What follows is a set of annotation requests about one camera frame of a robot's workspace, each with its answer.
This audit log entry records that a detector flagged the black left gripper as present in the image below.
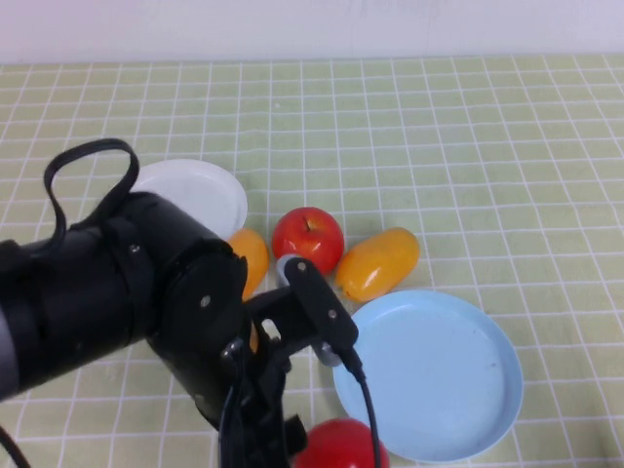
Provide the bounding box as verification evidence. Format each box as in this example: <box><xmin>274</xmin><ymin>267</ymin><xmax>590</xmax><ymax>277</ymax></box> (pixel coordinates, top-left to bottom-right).
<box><xmin>148</xmin><ymin>239</ymin><xmax>308</xmax><ymax>468</ymax></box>

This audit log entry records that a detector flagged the red apple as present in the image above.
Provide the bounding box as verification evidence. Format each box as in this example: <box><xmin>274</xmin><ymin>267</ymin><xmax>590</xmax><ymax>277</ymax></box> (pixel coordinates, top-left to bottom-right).
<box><xmin>291</xmin><ymin>417</ymin><xmax>391</xmax><ymax>468</ymax></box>
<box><xmin>270</xmin><ymin>206</ymin><xmax>346</xmax><ymax>275</ymax></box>

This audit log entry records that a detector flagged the deep orange mango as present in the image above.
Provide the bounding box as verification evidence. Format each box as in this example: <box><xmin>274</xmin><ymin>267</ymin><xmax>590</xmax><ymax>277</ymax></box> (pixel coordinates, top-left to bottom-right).
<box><xmin>226</xmin><ymin>227</ymin><xmax>271</xmax><ymax>353</ymax></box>

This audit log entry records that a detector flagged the yellow-orange mango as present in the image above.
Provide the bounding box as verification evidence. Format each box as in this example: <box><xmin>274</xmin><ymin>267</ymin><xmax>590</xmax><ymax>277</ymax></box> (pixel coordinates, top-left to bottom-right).
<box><xmin>333</xmin><ymin>226</ymin><xmax>421</xmax><ymax>302</ymax></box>

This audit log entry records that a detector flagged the light blue plate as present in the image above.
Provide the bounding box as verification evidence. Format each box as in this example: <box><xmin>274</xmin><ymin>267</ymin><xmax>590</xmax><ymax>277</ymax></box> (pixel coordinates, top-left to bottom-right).
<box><xmin>331</xmin><ymin>289</ymin><xmax>525</xmax><ymax>464</ymax></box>

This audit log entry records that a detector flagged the white plate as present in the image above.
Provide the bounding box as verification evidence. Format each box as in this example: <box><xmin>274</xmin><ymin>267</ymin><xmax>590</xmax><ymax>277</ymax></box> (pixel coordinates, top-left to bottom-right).
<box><xmin>127</xmin><ymin>159</ymin><xmax>250</xmax><ymax>241</ymax></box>

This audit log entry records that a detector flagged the green checked tablecloth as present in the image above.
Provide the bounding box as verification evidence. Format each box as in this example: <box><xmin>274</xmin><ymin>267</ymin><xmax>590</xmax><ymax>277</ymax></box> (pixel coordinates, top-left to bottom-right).
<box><xmin>0</xmin><ymin>54</ymin><xmax>624</xmax><ymax>468</ymax></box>

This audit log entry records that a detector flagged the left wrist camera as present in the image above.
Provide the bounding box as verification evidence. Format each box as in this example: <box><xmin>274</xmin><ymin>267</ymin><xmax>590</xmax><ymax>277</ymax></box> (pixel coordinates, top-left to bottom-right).
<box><xmin>243</xmin><ymin>253</ymin><xmax>361</xmax><ymax>368</ymax></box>

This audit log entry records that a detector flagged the black left looped cable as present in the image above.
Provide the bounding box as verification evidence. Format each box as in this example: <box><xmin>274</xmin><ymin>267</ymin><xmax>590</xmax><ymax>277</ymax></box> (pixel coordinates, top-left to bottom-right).
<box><xmin>43</xmin><ymin>138</ymin><xmax>141</xmax><ymax>245</ymax></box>

